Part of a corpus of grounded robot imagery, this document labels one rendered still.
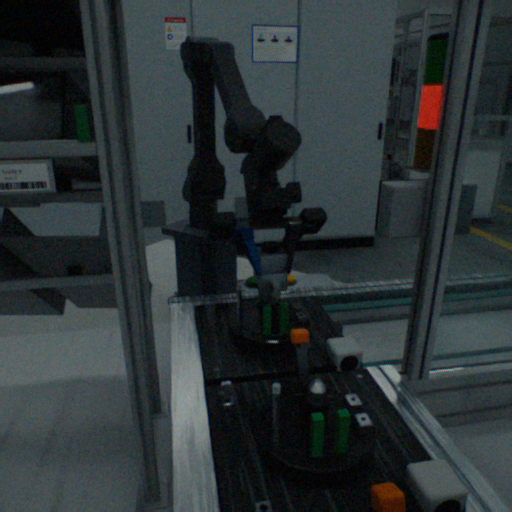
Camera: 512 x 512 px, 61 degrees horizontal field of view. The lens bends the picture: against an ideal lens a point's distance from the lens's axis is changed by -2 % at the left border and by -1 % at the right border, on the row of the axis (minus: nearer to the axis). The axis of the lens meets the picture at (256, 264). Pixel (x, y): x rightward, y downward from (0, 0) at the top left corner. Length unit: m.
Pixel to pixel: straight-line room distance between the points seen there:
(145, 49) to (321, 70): 1.35
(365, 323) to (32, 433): 0.62
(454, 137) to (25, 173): 0.46
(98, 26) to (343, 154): 3.54
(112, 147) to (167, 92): 3.17
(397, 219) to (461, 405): 0.32
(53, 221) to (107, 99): 3.44
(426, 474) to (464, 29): 0.47
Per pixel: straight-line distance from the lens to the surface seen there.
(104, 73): 0.42
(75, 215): 3.79
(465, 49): 0.58
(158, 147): 3.61
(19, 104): 0.50
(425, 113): 0.60
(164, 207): 3.69
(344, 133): 3.87
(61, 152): 0.44
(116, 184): 0.43
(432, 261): 0.61
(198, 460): 0.55
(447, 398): 0.75
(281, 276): 0.68
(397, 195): 0.59
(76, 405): 0.83
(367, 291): 0.95
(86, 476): 0.70
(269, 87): 3.67
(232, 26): 3.65
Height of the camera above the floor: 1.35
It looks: 22 degrees down
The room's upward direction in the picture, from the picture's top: straight up
